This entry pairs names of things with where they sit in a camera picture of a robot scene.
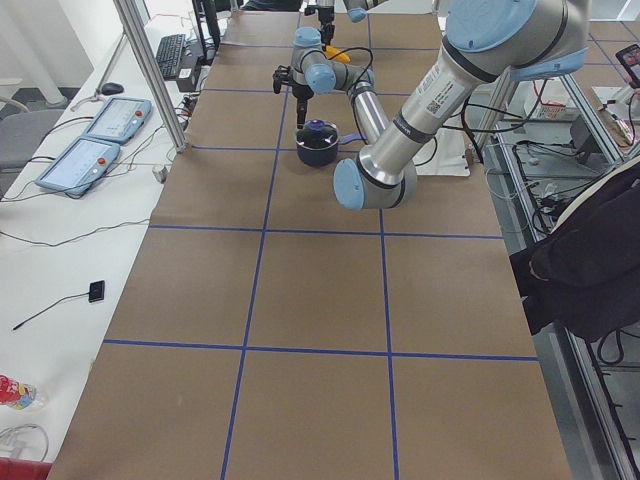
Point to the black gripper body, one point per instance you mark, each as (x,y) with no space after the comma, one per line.
(326,19)
(300,91)

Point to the yellow toy corn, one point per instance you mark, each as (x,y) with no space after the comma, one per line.
(335,54)

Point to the glass pot lid blue knob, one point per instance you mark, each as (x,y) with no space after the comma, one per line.
(317,134)

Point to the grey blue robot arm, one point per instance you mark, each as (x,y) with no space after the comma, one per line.
(483,39)
(356,9)

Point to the dark blue saucepan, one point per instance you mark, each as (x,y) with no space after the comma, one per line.
(321,158)

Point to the black monitor stand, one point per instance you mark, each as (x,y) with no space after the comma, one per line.
(209,34)

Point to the black keyboard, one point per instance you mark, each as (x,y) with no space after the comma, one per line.
(169,55)

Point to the far blue teach pendant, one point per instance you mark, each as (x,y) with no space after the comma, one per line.
(119,119)

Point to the blue teach pendant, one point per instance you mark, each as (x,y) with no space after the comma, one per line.
(119,119)
(79,166)

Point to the black computer mouse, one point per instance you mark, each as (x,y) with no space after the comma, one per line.
(111,88)

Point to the near blue teach pendant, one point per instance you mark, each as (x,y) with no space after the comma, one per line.
(79,166)

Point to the small black square pad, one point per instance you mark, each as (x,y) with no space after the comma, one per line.
(96,291)

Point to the black smartphone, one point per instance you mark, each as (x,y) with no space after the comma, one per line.
(628,57)

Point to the person in black jacket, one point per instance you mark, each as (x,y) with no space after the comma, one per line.
(584,276)

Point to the red printed plastic bottle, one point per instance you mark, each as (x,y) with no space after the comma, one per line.
(18,395)

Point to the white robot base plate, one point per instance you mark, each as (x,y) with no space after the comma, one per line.
(443,156)

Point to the aluminium frame post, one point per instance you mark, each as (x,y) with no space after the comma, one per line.
(133,27)

